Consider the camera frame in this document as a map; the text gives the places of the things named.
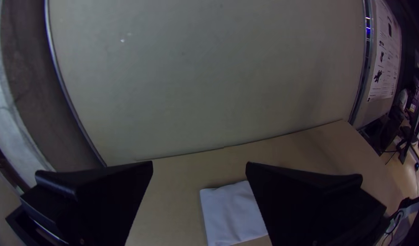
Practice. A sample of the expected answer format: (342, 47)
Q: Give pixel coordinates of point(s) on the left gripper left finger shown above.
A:
(93, 205)

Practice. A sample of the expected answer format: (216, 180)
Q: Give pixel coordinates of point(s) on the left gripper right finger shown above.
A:
(312, 212)

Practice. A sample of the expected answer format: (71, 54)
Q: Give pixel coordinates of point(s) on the white t-shirt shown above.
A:
(231, 215)

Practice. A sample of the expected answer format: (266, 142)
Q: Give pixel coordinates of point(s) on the white printed poster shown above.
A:
(385, 58)

